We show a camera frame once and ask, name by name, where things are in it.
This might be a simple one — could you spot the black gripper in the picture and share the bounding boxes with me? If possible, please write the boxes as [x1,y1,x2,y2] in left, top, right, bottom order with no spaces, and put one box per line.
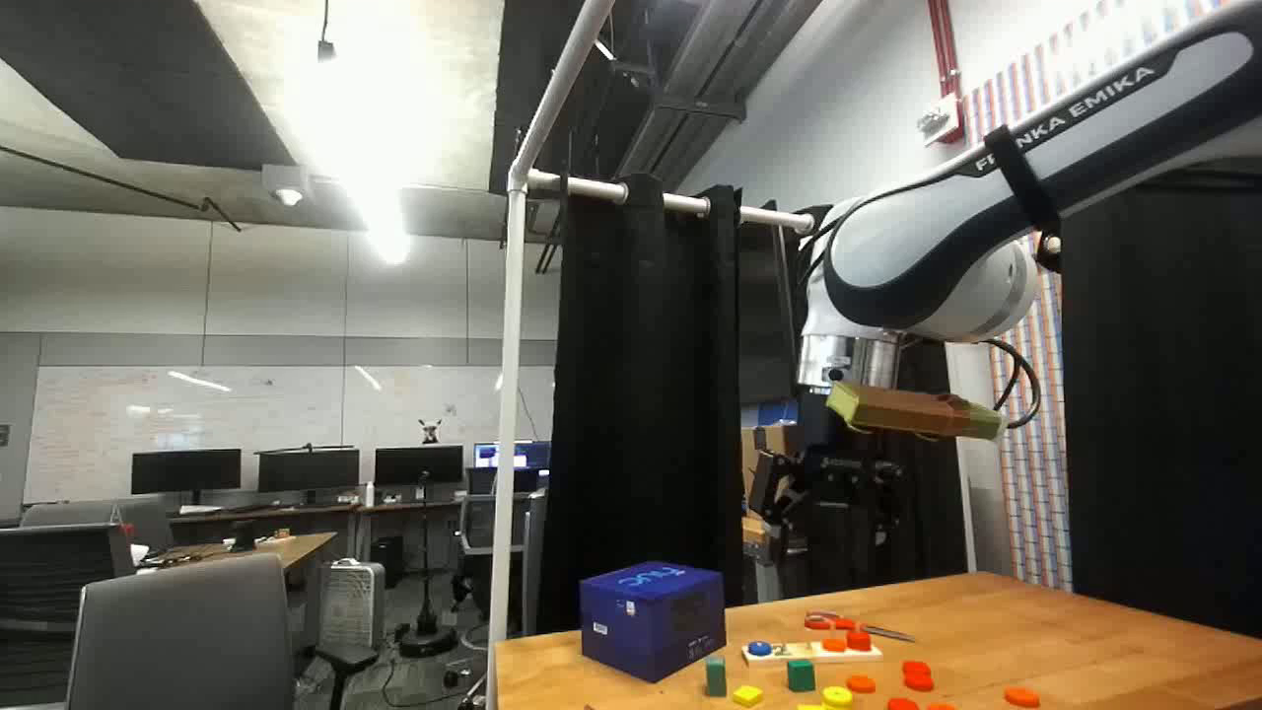
[748,449,909,553]

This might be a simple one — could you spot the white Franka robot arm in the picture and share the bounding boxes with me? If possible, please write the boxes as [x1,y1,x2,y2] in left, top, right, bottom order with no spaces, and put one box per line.
[798,0,1262,393]

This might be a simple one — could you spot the wooden peg rack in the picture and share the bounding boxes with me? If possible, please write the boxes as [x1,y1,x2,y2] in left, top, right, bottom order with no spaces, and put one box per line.
[738,640,884,662]

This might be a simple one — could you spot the orange disc on table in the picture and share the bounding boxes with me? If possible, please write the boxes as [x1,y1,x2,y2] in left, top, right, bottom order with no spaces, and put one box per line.
[905,660,934,690]
[845,674,874,692]

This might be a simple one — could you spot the green wooden cube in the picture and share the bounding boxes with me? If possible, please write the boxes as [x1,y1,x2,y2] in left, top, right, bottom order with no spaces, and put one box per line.
[786,660,817,692]

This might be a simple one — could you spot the yellow round block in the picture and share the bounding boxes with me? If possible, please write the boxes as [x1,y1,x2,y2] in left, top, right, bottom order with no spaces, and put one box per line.
[819,687,855,710]

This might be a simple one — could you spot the green wooden cylinder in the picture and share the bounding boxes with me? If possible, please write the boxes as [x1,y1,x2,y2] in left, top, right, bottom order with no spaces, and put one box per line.
[702,653,725,699]

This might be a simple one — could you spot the blue cube box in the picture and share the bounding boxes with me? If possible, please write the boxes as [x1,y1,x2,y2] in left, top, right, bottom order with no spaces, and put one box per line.
[579,558,725,683]

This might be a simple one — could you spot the yellow square block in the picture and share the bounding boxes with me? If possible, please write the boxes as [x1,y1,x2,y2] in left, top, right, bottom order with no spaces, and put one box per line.
[731,687,760,707]

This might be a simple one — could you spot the black computer monitor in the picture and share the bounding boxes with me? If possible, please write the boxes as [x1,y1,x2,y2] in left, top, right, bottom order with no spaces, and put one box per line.
[376,445,467,497]
[260,449,358,502]
[132,449,239,502]

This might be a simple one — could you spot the grey office chair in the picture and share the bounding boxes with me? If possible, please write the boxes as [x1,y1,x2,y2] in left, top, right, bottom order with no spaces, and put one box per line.
[69,557,297,710]

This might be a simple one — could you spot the orange handled scissors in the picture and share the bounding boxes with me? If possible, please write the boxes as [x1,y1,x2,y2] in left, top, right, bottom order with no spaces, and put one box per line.
[805,612,911,643]

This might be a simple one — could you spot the white pipe frame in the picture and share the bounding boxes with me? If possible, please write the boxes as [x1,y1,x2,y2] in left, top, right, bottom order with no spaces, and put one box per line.
[483,0,819,710]

